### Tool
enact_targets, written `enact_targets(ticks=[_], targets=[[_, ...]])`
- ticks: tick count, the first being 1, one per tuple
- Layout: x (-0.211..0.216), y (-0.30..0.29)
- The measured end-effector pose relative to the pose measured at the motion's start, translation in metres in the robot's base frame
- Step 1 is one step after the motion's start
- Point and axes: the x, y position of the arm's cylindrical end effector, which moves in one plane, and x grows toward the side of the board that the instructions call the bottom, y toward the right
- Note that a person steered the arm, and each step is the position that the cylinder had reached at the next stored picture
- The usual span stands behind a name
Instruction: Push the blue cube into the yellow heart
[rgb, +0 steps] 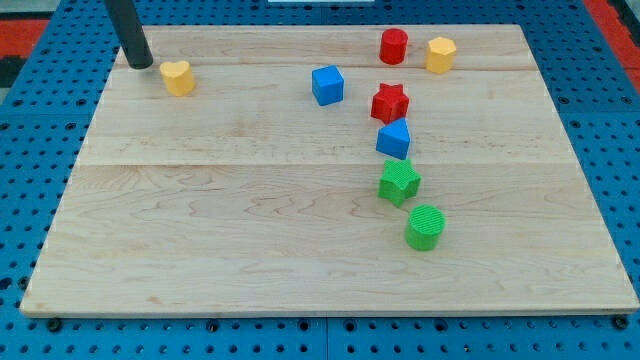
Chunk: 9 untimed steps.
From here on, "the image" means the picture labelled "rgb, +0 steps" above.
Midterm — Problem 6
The red star block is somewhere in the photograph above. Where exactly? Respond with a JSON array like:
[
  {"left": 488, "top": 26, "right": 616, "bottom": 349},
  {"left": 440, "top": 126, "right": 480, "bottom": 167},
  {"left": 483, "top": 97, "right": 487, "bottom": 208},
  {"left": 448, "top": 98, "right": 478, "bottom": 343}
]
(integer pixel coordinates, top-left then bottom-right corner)
[{"left": 370, "top": 83, "right": 410, "bottom": 125}]

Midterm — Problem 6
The red cylinder block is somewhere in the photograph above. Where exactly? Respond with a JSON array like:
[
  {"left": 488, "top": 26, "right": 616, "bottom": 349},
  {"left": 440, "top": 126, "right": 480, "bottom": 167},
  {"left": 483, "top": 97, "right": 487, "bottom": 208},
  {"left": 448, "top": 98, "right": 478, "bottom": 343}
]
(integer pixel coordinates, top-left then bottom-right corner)
[{"left": 379, "top": 28, "right": 408, "bottom": 65}]

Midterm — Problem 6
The green cylinder block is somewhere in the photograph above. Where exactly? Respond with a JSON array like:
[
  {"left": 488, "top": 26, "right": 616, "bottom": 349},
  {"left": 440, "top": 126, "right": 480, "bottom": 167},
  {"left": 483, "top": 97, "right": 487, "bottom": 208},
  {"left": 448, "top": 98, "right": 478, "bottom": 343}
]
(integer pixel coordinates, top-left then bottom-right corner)
[{"left": 405, "top": 204, "right": 446, "bottom": 251}]

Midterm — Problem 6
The yellow heart block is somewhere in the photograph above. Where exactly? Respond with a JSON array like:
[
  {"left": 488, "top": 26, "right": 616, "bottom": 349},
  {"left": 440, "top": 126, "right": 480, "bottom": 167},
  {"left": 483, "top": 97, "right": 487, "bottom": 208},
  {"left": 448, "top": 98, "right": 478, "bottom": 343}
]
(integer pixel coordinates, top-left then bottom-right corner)
[{"left": 159, "top": 60, "right": 195, "bottom": 97}]

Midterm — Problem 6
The blue cube block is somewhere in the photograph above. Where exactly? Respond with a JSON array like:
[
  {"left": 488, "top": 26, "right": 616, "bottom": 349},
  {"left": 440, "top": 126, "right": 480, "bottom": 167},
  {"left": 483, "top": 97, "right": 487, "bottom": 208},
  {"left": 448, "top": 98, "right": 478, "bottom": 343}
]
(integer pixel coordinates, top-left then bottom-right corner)
[{"left": 311, "top": 65, "right": 344, "bottom": 106}]

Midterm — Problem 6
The wooden board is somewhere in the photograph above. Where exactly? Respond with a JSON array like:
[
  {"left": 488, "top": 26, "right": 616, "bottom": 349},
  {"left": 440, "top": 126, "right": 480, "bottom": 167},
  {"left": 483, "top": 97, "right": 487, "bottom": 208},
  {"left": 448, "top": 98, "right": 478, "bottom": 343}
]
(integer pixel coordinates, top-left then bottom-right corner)
[{"left": 20, "top": 25, "right": 639, "bottom": 319}]

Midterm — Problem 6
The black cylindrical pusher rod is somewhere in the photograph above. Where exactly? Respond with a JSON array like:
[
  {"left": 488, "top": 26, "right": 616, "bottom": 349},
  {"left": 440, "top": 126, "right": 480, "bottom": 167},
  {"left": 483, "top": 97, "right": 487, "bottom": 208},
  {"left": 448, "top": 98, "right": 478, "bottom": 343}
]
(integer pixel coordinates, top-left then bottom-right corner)
[{"left": 104, "top": 0, "right": 154, "bottom": 70}]

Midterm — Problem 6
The blue triangle block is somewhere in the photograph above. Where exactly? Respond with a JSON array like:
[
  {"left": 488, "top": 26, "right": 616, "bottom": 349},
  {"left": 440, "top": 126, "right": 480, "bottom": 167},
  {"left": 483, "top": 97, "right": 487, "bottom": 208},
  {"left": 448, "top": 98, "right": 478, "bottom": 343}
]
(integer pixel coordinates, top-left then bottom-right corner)
[{"left": 375, "top": 118, "right": 411, "bottom": 160}]

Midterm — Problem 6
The yellow hexagon block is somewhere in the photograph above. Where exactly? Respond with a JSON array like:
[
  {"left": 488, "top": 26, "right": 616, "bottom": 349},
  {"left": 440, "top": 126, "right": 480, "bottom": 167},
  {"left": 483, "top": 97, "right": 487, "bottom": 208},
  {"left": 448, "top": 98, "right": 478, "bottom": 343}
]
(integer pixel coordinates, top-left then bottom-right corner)
[{"left": 425, "top": 37, "right": 457, "bottom": 74}]

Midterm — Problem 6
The green star block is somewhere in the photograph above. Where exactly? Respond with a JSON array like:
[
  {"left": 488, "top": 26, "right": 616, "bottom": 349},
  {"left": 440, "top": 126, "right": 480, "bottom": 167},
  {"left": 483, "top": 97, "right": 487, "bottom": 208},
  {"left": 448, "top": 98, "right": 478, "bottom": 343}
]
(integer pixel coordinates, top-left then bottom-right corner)
[{"left": 378, "top": 159, "right": 421, "bottom": 207}]

